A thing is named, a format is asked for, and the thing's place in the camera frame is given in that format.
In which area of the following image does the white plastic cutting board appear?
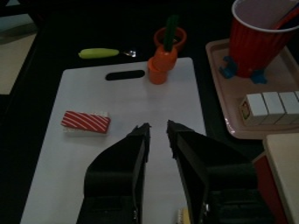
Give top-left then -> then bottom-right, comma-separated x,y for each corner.
20,56 -> 208,224

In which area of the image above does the orange toy carrot green stem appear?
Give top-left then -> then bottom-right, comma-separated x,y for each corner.
145,14 -> 181,86

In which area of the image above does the spoon with yellow-green handle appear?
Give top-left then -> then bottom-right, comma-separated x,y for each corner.
77,47 -> 137,60

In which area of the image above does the pink plastic tray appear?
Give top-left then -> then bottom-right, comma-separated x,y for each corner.
204,38 -> 299,140

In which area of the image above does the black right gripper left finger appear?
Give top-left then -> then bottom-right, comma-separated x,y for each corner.
76,122 -> 152,224

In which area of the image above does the white segmented toy block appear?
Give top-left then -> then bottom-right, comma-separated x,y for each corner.
237,90 -> 299,127

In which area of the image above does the egg nigiri sushi toy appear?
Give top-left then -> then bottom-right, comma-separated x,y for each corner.
176,206 -> 192,224

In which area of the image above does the blue plastic toy piece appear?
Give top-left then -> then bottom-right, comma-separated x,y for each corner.
219,55 -> 268,85

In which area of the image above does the red plastic cup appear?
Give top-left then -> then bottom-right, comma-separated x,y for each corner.
227,0 -> 299,79

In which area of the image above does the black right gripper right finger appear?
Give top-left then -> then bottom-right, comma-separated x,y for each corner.
165,119 -> 276,224

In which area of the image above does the red wooden drawer box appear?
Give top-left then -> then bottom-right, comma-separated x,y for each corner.
251,132 -> 299,224

